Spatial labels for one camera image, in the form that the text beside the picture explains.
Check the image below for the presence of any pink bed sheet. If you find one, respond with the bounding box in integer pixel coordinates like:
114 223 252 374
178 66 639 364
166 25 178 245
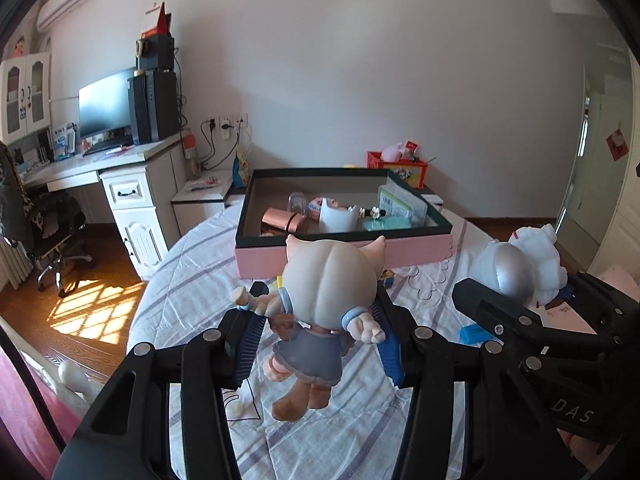
0 340 66 461

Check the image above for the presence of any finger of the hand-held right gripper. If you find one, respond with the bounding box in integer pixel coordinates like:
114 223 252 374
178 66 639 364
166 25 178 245
451 277 621 361
547 270 640 322

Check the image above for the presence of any white plush toy silver head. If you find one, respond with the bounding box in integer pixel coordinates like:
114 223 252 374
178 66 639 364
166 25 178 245
470 224 568 311

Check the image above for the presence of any black computer monitor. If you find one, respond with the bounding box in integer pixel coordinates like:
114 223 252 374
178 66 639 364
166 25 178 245
77 67 137 138

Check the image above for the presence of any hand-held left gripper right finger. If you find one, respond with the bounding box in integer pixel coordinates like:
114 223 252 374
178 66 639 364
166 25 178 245
372 290 586 480

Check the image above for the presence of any dark jacket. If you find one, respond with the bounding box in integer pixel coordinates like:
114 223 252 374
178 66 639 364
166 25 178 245
0 140 36 241

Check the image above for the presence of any white wardrobe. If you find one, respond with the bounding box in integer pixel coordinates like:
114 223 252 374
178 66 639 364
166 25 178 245
587 160 640 286

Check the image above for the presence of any black office chair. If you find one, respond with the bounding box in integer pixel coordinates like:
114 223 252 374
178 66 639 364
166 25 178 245
0 140 96 293

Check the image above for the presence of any black speaker box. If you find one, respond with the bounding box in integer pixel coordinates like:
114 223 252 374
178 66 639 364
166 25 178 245
135 35 176 72

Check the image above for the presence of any pink cardboard box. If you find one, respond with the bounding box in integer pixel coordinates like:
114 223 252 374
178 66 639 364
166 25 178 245
235 167 453 279

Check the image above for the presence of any white glass door cabinet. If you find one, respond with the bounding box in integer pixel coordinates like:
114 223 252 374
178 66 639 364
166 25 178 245
0 52 52 143

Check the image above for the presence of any blue white box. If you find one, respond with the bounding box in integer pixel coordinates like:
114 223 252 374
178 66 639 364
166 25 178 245
52 122 79 161

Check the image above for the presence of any teal round case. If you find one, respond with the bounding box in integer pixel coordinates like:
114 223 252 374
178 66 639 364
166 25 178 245
362 216 408 232

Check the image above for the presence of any pink doll figure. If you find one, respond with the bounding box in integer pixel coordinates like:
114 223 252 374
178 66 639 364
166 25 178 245
231 235 388 422

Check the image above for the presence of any orange cap bottle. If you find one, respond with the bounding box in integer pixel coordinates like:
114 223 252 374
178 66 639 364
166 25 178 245
182 134 199 179

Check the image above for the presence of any blue yellow snack bag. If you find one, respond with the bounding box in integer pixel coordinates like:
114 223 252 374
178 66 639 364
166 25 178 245
231 152 251 189

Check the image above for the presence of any red door decoration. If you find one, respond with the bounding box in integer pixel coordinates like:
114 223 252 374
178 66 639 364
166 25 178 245
606 127 629 161

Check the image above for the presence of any white bedpost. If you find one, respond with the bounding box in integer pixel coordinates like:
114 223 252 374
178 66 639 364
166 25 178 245
57 362 101 402

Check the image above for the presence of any low white cabinet dark top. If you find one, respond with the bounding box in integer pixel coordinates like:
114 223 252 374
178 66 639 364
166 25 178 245
224 185 446 216

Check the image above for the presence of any beige curtain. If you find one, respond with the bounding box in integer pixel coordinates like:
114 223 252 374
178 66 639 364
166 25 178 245
0 237 27 291

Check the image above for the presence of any white desk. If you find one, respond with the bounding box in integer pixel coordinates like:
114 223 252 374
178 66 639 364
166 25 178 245
20 132 191 281

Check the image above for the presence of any black computer tower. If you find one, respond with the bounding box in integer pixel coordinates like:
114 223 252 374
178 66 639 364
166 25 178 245
127 70 180 145

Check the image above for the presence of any red white card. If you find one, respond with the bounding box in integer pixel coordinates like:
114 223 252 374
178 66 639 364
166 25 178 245
141 2 174 39

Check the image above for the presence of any black power cable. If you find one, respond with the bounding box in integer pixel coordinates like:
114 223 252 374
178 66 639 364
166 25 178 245
202 127 241 171
200 120 219 169

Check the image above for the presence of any clear plastic bag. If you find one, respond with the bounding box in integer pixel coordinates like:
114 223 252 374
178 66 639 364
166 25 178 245
377 182 430 225

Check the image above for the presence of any rose gold metal cylinder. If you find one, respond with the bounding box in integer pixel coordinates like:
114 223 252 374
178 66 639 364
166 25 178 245
261 206 307 235

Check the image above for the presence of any white nightstand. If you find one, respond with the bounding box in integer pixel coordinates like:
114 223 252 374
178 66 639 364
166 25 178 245
171 180 236 241

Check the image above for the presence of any red storage box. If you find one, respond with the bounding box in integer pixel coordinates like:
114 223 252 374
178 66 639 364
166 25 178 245
366 151 431 190

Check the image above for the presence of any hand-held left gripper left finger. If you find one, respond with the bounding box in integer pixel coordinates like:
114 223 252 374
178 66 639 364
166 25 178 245
52 281 271 480

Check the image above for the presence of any white door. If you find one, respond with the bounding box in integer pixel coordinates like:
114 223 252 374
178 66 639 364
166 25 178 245
570 62 633 233

